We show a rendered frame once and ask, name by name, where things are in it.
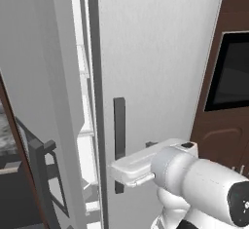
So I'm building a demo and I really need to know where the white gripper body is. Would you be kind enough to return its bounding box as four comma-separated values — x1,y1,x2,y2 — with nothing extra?
108,137,185,189

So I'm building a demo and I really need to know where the white fridge door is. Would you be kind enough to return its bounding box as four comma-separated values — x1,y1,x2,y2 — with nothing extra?
87,0,227,229

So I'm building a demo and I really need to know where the dark counter unit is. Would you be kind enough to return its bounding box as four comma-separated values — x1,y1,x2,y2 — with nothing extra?
0,160,45,229

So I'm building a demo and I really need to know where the white freezer door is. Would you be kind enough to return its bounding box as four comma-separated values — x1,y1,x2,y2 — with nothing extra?
0,0,86,229

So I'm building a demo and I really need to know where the brown tall cupboard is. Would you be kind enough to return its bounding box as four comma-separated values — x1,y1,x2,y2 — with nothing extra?
189,0,249,179

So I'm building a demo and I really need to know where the black built-in oven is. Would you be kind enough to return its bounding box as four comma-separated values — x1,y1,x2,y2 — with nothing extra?
203,30,249,113

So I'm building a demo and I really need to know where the dark grey fridge door handle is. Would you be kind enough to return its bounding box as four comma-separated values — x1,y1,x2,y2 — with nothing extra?
113,96,127,195

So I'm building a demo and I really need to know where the dark grey freezer door handle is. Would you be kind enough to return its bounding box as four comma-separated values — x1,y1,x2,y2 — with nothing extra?
15,117,71,218

